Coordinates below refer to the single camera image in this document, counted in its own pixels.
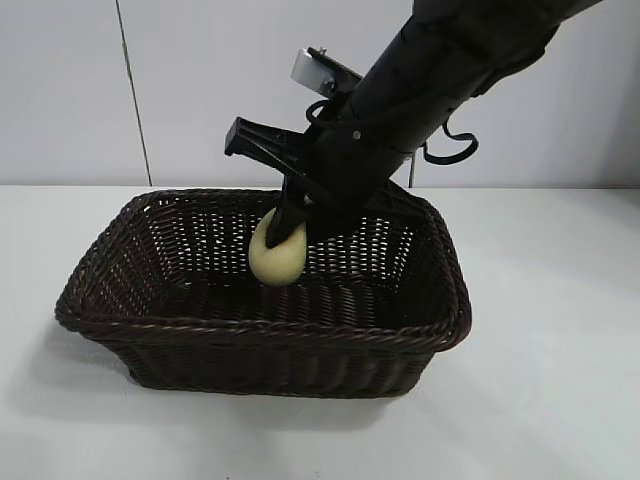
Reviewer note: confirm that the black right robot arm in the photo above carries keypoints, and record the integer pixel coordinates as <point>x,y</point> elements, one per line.
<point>425,75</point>

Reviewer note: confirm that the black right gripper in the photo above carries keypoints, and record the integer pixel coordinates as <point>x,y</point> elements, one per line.
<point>345,165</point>

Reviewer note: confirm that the pale yellow egg yolk pastry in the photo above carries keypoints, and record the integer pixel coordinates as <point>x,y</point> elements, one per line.
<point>275,267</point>

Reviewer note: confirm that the dark brown wicker basket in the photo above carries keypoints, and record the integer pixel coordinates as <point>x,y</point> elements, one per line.
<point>260,345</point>

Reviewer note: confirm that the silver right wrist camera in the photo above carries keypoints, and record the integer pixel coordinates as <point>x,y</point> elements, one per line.
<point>307,70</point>

